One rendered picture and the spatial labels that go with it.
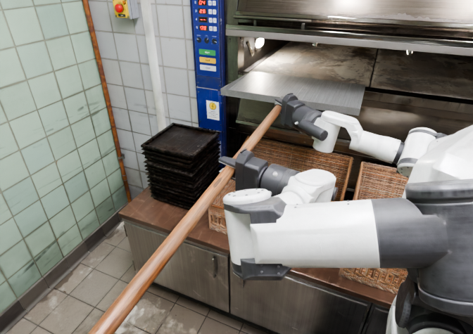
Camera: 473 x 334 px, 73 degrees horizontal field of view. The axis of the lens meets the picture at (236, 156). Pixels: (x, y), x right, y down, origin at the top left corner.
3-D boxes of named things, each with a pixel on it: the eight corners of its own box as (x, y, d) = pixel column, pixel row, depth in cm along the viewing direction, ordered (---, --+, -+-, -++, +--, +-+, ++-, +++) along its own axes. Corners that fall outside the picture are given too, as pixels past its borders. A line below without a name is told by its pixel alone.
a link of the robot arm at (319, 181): (308, 200, 78) (274, 214, 68) (317, 166, 75) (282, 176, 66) (332, 212, 74) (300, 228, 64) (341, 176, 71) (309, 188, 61)
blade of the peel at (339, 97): (358, 115, 115) (360, 108, 113) (220, 95, 133) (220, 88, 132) (365, 85, 143) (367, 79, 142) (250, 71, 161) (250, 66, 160)
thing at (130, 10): (124, 16, 168) (120, -5, 162) (139, 17, 164) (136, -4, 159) (114, 18, 162) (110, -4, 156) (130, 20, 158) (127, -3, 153)
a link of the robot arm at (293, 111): (295, 122, 120) (317, 135, 112) (274, 129, 116) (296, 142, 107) (298, 91, 114) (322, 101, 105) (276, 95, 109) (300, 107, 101)
